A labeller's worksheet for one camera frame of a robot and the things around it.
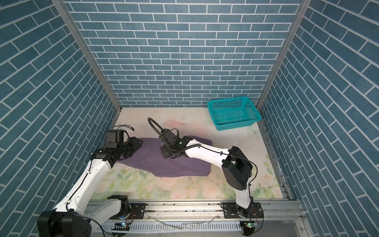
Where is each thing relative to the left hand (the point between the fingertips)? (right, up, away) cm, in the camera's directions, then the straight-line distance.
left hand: (145, 142), depth 81 cm
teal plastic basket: (+59, +18, +38) cm, 73 cm away
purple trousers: (-1, -10, +11) cm, 15 cm away
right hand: (+11, -5, +2) cm, 12 cm away
